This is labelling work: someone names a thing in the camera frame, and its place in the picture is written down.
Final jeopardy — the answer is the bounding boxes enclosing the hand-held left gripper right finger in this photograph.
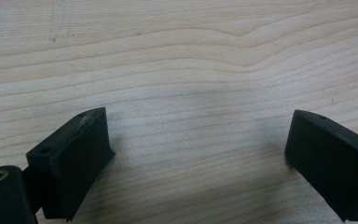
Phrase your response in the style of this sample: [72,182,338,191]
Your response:
[284,109,358,222]

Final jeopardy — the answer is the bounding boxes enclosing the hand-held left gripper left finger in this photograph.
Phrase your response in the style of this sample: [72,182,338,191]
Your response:
[25,106,116,222]

